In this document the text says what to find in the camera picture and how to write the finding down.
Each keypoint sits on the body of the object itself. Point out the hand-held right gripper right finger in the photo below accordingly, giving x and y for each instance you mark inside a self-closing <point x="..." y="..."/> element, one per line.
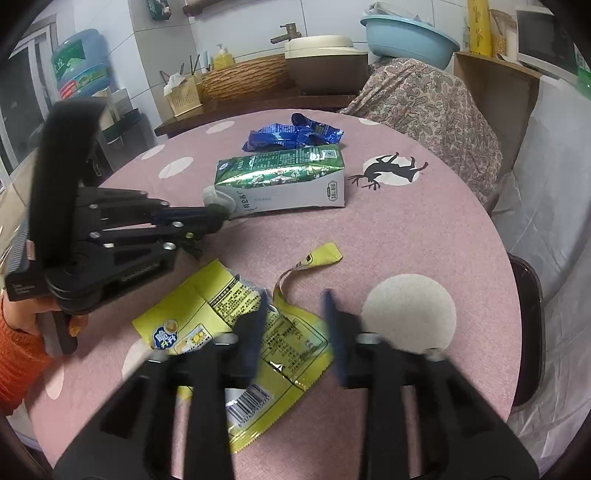
<point x="334" y="332"/>

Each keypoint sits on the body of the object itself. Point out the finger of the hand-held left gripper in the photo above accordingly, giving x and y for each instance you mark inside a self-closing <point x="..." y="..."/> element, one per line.
<point x="138" y="205"/>
<point x="152" y="235"/>

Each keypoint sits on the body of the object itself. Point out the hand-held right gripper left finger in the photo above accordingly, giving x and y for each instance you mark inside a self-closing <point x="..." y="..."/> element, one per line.
<point x="251" y="341"/>

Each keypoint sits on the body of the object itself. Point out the yellow snack wrapper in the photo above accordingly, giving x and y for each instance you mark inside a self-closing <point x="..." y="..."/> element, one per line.
<point x="207" y="304"/>

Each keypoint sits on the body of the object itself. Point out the green white milk carton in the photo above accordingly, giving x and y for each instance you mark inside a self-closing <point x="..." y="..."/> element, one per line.
<point x="277" y="184"/>

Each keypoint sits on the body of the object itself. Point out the person's left forearm orange sleeve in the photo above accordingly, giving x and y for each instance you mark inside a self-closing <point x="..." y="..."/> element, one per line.
<point x="18" y="369"/>

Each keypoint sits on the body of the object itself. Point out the person's left hand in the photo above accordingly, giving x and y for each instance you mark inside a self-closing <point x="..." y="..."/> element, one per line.
<point x="21" y="318"/>

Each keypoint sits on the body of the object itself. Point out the white water dispenser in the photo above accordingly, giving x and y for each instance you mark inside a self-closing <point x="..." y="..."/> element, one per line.
<point x="122" y="115"/>

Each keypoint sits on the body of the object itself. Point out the woven tissue box holder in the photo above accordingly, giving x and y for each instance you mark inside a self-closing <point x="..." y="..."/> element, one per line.
<point x="184" y="97"/>

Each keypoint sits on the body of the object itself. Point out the blue water jug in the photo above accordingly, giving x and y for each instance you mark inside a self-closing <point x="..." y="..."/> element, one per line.
<point x="78" y="60"/>

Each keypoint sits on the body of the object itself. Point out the pink dotted tablecloth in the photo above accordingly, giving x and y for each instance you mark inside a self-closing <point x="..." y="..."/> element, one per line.
<point x="415" y="230"/>

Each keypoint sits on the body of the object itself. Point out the blue snack wrapper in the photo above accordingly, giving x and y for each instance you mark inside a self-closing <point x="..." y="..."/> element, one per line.
<point x="277" y="136"/>

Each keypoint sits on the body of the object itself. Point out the wooden counter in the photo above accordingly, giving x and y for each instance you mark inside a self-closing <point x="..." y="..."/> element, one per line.
<point x="258" y="105"/>

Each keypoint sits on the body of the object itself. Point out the yellow soap dispenser bottle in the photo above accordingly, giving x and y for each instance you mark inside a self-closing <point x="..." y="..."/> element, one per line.
<point x="225" y="60"/>

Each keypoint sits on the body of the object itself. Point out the wicker basket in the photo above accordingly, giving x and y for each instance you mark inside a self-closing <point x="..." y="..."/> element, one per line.
<point x="249" y="76"/>

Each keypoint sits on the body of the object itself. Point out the green packet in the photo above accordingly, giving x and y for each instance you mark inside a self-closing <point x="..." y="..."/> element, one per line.
<point x="158" y="9"/>

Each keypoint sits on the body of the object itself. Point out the brass faucet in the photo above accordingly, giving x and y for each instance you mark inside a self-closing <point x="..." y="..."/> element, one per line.
<point x="288" y="32"/>

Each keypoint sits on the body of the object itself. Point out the beige brown rice cooker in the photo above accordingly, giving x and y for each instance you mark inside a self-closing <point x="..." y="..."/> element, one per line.
<point x="323" y="69"/>

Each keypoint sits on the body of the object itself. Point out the floral patterned cloth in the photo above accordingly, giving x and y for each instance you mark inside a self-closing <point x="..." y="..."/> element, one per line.
<point x="429" y="106"/>

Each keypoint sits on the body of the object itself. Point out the white cloth sheet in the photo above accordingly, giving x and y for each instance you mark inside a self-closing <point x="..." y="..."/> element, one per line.
<point x="563" y="230"/>

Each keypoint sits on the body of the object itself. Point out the wooden cabinet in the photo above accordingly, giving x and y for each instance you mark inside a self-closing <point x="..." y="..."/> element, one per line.
<point x="498" y="92"/>

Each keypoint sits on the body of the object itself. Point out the light blue plastic basin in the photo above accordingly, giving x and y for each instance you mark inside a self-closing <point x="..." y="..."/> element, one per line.
<point x="406" y="41"/>

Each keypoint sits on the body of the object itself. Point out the yellow wrap roll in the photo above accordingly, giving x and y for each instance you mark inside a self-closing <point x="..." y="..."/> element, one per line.
<point x="480" y="27"/>

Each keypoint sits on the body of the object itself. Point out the white microwave oven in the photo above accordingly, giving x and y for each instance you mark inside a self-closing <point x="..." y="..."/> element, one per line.
<point x="540" y="37"/>

